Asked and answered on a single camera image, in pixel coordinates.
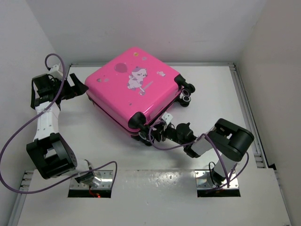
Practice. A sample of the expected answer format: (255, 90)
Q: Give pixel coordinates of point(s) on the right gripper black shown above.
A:
(161, 130)

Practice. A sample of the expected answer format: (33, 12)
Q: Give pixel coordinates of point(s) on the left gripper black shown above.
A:
(78, 89)

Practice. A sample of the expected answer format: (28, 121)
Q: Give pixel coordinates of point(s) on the pink suitcase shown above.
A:
(135, 89)

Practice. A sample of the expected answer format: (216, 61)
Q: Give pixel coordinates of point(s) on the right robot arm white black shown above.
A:
(229, 141)

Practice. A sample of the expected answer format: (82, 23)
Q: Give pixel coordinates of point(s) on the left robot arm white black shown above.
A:
(49, 152)

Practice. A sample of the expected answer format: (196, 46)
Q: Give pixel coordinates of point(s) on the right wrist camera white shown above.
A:
(167, 118)

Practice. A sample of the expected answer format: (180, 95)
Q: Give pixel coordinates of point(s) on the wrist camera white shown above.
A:
(167, 118)
(56, 72)

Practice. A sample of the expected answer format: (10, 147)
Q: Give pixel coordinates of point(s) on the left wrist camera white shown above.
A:
(56, 72)

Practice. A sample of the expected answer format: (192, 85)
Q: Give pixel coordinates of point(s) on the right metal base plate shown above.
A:
(204, 182)

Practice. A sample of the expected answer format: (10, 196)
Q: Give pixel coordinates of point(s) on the metal base plate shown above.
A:
(99, 179)
(204, 182)

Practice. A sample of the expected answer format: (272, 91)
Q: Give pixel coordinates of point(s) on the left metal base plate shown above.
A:
(99, 179)

